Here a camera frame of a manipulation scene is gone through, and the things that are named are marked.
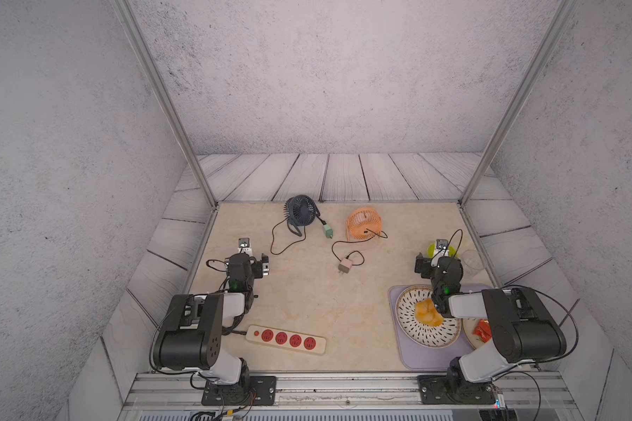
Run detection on aluminium frame post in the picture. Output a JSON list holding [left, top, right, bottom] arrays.
[[458, 0, 577, 210], [112, 0, 218, 209]]

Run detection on yellow orange food piece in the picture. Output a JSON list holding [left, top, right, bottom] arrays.
[[414, 298, 444, 327]]

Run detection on right aluminium frame post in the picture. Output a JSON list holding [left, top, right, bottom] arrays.
[[458, 0, 577, 210]]

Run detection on lime green bowl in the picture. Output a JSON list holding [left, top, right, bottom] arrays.
[[426, 239, 457, 259]]

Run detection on orange desk fan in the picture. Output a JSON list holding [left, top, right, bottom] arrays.
[[346, 207, 383, 241]]

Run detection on red snack packet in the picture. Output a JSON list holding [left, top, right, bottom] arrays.
[[472, 319, 492, 343]]

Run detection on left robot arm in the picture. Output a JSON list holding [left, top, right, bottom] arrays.
[[149, 252, 270, 395]]

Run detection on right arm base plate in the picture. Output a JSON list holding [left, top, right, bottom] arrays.
[[417, 375, 498, 405]]

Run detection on beige patterned plate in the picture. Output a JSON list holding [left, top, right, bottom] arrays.
[[462, 319, 487, 349]]

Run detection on lavender tray mat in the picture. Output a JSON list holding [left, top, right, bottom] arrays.
[[389, 285, 510, 372]]

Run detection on white dotted plate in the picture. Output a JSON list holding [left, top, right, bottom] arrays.
[[395, 285, 462, 348]]

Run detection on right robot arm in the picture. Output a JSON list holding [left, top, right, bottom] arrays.
[[414, 250, 576, 405]]

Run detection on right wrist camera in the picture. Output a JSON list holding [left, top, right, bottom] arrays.
[[429, 239, 450, 259]]

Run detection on black blue fan cable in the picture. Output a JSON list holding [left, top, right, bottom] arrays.
[[269, 207, 328, 257]]

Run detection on dark blue desk fan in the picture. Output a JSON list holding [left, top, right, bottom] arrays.
[[284, 195, 321, 237]]

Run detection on aluminium front rail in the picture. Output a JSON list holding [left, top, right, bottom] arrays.
[[119, 372, 582, 420]]

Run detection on pink USB plug adapter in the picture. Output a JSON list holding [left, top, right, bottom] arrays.
[[338, 258, 354, 274]]

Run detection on green USB plug adapter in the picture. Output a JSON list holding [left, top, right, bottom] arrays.
[[323, 224, 334, 239]]

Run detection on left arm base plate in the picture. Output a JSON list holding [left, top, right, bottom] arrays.
[[201, 375, 277, 407]]

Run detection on clear glass cup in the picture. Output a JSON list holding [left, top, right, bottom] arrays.
[[460, 249, 485, 276]]

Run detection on beige power strip red sockets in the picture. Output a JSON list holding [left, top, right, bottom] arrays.
[[245, 325, 327, 355]]

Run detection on left aluminium frame post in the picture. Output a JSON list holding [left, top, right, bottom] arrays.
[[112, 0, 218, 209]]

